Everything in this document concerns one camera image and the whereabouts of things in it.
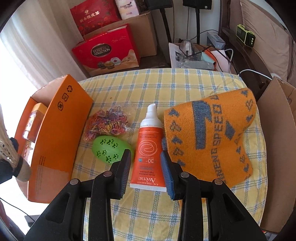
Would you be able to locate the brown divided cardboard box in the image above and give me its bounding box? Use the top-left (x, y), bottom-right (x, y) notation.
top-left (256, 76), bottom-right (296, 233)

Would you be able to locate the orange cardboard box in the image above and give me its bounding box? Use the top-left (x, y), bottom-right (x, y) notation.
top-left (14, 74), bottom-right (94, 204)

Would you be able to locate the orange grey knitted scarf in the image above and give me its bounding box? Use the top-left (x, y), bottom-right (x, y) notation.
top-left (161, 88), bottom-right (256, 189)

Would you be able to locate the red paper gift bag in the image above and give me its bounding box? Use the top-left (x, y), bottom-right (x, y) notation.
top-left (70, 0), bottom-right (122, 37)

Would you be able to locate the thin black cable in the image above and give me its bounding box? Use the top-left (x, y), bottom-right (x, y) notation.
top-left (0, 197), bottom-right (31, 217)

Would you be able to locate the bag of colourful rubber bands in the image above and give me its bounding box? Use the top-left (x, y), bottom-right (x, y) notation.
top-left (83, 105), bottom-right (133, 143)

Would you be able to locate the orange sunscreen tube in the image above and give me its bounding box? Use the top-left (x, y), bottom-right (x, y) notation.
top-left (129, 103), bottom-right (167, 192)

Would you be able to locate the short white cable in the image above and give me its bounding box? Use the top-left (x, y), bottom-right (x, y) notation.
top-left (222, 48), bottom-right (234, 68)

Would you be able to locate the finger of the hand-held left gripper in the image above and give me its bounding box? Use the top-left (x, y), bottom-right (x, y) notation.
top-left (0, 159), bottom-right (16, 185)
top-left (9, 138), bottom-right (19, 154)

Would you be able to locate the grey rectangular box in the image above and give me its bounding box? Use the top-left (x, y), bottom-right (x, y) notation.
top-left (206, 31), bottom-right (226, 50)

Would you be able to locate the long white cable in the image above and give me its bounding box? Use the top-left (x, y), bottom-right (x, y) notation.
top-left (239, 69), bottom-right (274, 81)

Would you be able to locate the plain brown cardboard box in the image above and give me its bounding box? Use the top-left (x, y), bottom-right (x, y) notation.
top-left (124, 10), bottom-right (158, 58)

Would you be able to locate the clear plastic appliance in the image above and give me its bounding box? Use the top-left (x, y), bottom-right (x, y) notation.
top-left (180, 39), bottom-right (197, 57)

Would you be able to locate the brown sofa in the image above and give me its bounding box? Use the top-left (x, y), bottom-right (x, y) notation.
top-left (219, 0), bottom-right (296, 84)

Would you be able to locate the white tissue pack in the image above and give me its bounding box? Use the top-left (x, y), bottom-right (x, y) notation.
top-left (115, 0), bottom-right (142, 20)

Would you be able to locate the green portable device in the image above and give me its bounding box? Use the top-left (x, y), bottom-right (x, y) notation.
top-left (236, 24), bottom-right (257, 49)

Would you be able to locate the white curtain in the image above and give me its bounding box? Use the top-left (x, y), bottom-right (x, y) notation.
top-left (0, 0), bottom-right (89, 98)

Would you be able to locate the clear jar with yellow lid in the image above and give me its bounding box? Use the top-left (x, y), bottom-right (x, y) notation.
top-left (21, 103), bottom-right (48, 164)

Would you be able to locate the large brown sofa cushion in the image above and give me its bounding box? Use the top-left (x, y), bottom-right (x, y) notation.
top-left (240, 0), bottom-right (291, 81)

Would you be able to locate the teal orange pouch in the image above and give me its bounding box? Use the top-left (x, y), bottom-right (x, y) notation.
top-left (199, 49), bottom-right (217, 66)

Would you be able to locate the green egg-shaped paw-print toy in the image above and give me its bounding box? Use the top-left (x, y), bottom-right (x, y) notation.
top-left (92, 135), bottom-right (135, 166)

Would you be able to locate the yellow checked tablecloth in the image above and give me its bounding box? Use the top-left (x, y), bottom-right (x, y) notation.
top-left (71, 68), bottom-right (268, 241)

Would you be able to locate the white feather shuttlecock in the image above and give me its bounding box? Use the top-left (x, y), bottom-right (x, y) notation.
top-left (0, 104), bottom-right (32, 182)

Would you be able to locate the red Ferrero gift bag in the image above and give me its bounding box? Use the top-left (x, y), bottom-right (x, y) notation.
top-left (71, 24), bottom-right (141, 77)

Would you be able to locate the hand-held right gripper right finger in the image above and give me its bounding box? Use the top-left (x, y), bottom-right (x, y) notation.
top-left (160, 150), bottom-right (273, 241)

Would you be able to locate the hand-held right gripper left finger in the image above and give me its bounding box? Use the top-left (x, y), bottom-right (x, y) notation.
top-left (23, 149), bottom-right (132, 241)

